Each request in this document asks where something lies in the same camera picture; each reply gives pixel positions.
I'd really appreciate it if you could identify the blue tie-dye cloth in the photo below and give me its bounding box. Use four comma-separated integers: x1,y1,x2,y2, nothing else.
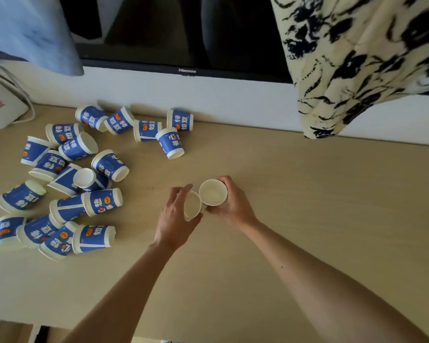
0,0,85,77

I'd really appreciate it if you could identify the person's right hand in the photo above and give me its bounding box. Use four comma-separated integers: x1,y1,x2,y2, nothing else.
205,175,260,231

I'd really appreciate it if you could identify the blue white paper cup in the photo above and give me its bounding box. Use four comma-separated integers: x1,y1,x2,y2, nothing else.
183,190,203,222
198,179,229,207

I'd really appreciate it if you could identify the pile of paper cups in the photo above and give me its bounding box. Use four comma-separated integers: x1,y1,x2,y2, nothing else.
0,104,194,262

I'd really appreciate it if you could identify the white router box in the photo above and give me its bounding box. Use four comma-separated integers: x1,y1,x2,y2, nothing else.
0,79,29,130

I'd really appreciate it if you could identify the person's left hand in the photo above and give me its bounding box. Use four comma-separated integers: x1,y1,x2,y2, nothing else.
153,183,204,252

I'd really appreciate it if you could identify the white router cable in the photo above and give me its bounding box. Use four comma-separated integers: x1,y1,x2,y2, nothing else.
0,59,36,124

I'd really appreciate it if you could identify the black television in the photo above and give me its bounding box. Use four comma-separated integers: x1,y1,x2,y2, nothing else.
0,0,295,84

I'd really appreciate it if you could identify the cream floral cloth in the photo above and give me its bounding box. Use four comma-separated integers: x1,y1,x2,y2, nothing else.
269,0,429,140

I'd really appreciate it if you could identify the person's right forearm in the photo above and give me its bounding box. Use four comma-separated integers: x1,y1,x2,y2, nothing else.
241,219,429,343

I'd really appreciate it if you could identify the person's left forearm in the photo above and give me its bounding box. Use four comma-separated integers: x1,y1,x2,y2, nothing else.
61,242,176,343

